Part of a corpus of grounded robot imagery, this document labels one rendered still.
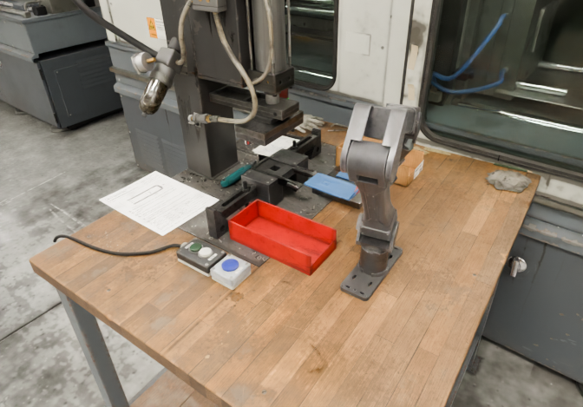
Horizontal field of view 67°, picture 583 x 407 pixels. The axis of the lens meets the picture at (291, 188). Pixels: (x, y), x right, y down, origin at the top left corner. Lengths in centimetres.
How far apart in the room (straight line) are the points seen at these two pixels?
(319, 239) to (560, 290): 100
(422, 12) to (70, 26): 320
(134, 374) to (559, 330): 167
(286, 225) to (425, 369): 50
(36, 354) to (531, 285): 205
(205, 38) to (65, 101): 312
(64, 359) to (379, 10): 191
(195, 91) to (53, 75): 295
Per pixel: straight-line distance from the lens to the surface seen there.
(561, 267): 179
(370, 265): 102
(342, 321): 95
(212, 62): 123
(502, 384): 210
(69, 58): 424
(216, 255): 107
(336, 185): 119
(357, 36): 175
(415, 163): 147
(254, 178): 124
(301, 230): 114
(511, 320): 200
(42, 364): 229
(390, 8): 167
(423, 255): 113
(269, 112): 118
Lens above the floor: 162
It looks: 32 degrees down
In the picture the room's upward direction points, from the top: 2 degrees counter-clockwise
